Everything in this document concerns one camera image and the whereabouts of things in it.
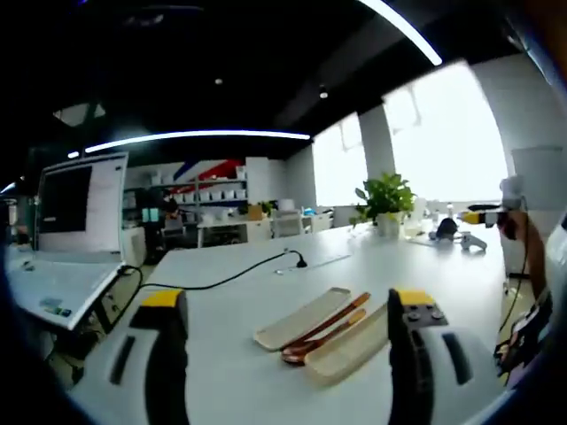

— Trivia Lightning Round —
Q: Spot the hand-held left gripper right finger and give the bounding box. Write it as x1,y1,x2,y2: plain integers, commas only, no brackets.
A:
387,288,510,425

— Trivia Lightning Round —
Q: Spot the beige cutlery case lid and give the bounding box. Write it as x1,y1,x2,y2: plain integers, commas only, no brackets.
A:
252,286,352,354

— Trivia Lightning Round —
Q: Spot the black power cable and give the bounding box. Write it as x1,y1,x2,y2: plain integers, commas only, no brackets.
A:
119,250,307,293

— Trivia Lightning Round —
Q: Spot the ceiling light strip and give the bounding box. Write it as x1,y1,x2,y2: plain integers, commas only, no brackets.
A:
83,128,312,154
357,0,444,67

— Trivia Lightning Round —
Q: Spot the person's black printed shirt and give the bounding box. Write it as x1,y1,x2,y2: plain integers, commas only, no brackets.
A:
493,291,555,378

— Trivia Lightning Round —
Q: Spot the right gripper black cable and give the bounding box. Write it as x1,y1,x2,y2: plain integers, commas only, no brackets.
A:
498,197,532,337

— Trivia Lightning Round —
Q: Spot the black round object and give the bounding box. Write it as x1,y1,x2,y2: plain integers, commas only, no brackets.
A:
436,216,460,243

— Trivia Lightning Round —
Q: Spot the potted green plant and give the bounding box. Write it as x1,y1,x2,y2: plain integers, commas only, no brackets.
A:
349,172,417,238

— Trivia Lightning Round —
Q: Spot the black laptop stand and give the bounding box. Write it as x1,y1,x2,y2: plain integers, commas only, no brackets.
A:
42,265,145,386

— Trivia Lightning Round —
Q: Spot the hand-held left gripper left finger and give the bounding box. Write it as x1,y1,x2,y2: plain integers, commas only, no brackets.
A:
73,290,190,425

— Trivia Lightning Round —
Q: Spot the beige cutlery case base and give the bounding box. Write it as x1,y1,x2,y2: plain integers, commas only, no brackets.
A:
304,302,393,390

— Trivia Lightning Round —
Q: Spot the storage shelf with white bins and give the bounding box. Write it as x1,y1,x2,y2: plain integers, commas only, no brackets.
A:
123,170,249,214

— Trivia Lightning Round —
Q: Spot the brown wooden spoon utensil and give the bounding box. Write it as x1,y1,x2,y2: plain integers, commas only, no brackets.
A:
283,308,368,367

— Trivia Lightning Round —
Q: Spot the white open laptop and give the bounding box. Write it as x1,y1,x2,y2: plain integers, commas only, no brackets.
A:
6,152,130,332

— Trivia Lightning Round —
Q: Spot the white gadget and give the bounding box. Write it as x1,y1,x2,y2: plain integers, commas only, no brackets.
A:
460,234,488,252

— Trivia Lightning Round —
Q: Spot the white office chair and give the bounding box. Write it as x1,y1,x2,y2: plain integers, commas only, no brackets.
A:
270,211,305,241

